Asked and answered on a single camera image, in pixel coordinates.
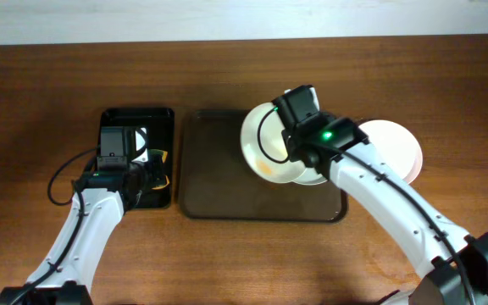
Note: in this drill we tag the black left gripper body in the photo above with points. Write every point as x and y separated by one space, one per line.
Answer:
152 170

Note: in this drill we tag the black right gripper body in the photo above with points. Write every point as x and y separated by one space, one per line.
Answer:
291 141

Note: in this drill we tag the white plate with ketchup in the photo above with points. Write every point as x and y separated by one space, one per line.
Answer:
310 177

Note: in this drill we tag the yellow green scrub sponge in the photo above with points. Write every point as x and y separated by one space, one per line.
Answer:
159 178

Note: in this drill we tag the cream plate with ketchup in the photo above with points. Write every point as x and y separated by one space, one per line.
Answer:
263 146

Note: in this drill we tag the pink plate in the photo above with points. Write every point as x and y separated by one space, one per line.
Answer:
397 146

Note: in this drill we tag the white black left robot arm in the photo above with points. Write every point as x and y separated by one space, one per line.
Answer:
100 199

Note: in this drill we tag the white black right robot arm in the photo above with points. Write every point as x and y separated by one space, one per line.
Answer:
452 265

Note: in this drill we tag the black plastic sponge tray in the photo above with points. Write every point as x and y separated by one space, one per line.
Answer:
160 125

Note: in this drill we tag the brown serving tray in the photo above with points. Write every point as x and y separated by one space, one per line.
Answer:
216 182

